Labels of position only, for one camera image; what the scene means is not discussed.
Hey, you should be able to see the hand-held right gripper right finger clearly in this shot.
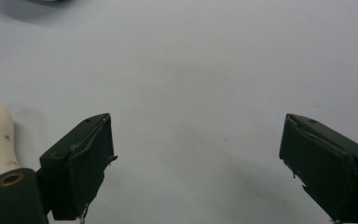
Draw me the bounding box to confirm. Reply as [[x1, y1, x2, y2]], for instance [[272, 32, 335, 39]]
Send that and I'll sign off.
[[279, 113, 358, 224]]

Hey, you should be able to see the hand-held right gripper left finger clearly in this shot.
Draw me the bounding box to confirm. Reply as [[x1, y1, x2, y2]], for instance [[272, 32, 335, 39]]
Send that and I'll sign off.
[[38, 112, 118, 221]]

